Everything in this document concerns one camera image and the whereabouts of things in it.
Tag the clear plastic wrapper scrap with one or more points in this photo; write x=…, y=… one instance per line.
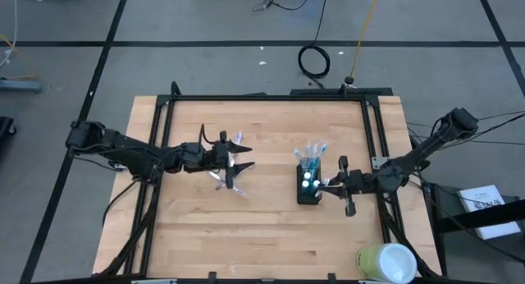
x=233, y=269

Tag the grey metal floor base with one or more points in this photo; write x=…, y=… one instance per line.
x=20, y=86

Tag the black power strip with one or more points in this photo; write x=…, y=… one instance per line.
x=369, y=91

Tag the black aluminium table frame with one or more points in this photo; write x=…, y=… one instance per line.
x=266, y=98

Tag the black frame clamp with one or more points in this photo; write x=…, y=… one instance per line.
x=331, y=278
x=343, y=91
x=212, y=277
x=175, y=90

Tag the silver aluminium bracket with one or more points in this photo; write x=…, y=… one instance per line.
x=153, y=281

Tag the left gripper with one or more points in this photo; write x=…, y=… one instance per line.
x=205, y=157

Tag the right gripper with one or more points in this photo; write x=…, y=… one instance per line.
x=361, y=182

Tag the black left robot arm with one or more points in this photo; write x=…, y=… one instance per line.
x=131, y=150

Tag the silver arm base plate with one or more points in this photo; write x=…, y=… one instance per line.
x=378, y=161

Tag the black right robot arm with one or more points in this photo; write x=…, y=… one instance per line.
x=422, y=146

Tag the black side cart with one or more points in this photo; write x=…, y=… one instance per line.
x=447, y=202

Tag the white booklet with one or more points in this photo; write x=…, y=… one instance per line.
x=471, y=195

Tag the small bottle white cap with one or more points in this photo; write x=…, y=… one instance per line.
x=316, y=182
x=305, y=184
x=307, y=175

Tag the black floor equipment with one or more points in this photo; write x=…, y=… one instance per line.
x=5, y=130

